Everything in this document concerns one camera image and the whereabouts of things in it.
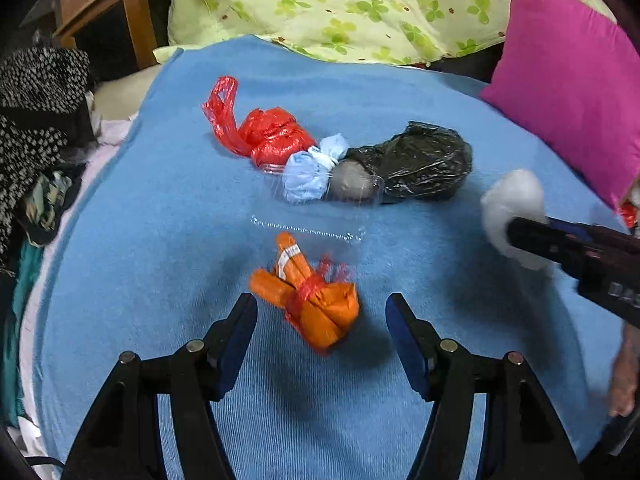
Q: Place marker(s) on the white tissue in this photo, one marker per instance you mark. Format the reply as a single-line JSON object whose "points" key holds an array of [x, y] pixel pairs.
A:
{"points": [[517, 194]]}

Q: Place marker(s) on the white bed sheet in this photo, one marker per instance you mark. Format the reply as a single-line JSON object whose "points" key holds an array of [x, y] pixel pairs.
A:
{"points": [[110, 135]]}

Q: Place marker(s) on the green clover print quilt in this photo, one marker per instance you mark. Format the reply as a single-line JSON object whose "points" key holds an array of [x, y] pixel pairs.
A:
{"points": [[395, 32]]}

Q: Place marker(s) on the clear plastic zip bag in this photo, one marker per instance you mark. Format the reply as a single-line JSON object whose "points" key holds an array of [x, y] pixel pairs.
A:
{"points": [[341, 217]]}

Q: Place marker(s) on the black plastic trash bag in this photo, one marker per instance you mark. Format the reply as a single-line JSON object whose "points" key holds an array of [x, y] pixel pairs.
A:
{"points": [[424, 162]]}

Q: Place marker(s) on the small red knotted bag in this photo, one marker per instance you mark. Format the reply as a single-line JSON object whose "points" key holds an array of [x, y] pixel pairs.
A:
{"points": [[266, 137]]}

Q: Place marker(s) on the light blue tissue bundle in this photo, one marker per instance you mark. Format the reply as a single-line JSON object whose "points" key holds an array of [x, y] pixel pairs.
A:
{"points": [[306, 174]]}

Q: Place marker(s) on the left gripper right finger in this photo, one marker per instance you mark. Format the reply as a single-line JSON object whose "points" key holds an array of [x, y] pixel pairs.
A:
{"points": [[523, 437]]}

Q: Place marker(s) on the green patterned cloth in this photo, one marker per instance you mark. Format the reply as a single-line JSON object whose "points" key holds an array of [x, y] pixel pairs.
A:
{"points": [[51, 196]]}

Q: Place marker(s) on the black white dotted garment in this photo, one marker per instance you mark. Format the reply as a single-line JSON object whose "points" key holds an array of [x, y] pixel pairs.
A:
{"points": [[44, 111]]}

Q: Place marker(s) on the blue fleece blanket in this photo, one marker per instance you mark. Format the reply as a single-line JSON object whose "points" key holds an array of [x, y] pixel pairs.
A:
{"points": [[163, 245]]}

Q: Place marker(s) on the person's right hand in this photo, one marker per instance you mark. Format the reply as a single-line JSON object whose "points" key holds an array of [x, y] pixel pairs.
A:
{"points": [[625, 374]]}

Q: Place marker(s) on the magenta pillow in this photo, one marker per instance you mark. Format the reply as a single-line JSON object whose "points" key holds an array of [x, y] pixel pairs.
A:
{"points": [[570, 76]]}

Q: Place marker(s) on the teal garment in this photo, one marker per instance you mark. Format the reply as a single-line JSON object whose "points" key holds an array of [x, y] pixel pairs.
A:
{"points": [[17, 280]]}

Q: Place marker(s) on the orange plastic bag bundle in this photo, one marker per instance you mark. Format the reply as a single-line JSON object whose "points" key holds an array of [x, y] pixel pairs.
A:
{"points": [[319, 302]]}

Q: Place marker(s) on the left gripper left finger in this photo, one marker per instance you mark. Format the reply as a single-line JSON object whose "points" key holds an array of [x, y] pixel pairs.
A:
{"points": [[120, 436]]}

